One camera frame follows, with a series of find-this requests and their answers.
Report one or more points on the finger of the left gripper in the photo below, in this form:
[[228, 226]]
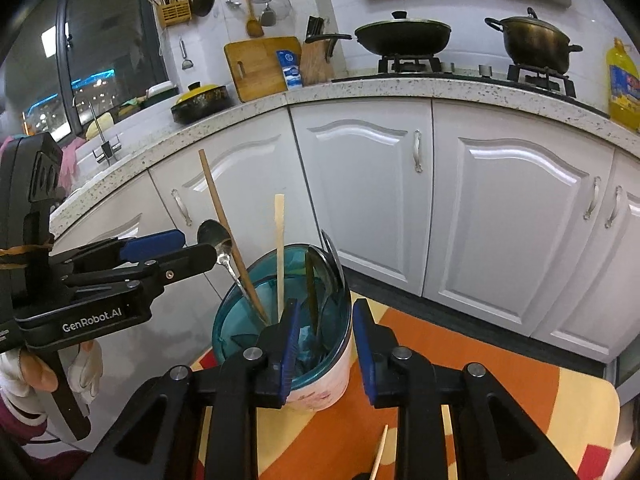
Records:
[[119, 250], [155, 273]]

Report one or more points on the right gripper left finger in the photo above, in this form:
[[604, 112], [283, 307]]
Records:
[[279, 344]]

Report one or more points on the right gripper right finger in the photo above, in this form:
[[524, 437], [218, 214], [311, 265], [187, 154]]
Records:
[[375, 344]]

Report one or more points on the silver spoon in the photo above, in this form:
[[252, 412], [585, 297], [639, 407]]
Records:
[[215, 234]]

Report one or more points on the dark wooden chopstick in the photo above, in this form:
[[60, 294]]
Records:
[[243, 276]]

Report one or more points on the light chopstick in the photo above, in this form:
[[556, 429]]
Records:
[[379, 454]]

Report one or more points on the gold fork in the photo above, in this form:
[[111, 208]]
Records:
[[312, 297]]

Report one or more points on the magenta left sleeve forearm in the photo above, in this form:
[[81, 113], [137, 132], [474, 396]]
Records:
[[17, 430]]

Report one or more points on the left gloved hand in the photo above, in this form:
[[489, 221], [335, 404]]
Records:
[[23, 374]]

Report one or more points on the teal utensil holder cup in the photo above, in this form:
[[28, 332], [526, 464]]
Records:
[[323, 364]]

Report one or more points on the pink cloth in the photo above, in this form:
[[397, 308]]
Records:
[[69, 164]]

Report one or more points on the sink faucet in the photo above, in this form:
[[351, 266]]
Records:
[[108, 150]]

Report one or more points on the yellow lidded black pot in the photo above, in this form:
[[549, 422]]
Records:
[[200, 102]]

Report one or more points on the wooden cutting board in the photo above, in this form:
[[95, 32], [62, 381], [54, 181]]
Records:
[[255, 68]]

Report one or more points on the bamboo chopstick basket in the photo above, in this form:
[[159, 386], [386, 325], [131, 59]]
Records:
[[171, 12]]

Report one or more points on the blue white carton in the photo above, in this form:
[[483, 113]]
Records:
[[288, 61]]

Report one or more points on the wooden hanging spatula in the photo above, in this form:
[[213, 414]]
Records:
[[253, 27]]

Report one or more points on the wooden knife block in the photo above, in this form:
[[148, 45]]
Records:
[[314, 64]]

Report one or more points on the hanging mesh strainer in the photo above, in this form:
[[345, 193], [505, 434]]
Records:
[[282, 8]]

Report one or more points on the black wok with lid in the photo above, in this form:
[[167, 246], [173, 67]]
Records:
[[404, 37]]

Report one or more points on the gas stove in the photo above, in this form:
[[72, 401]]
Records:
[[524, 77]]

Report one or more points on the bronze stock pot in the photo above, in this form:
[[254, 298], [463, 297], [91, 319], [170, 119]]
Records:
[[530, 41]]

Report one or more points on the yellow oil bottle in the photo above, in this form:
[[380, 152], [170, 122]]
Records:
[[623, 87]]

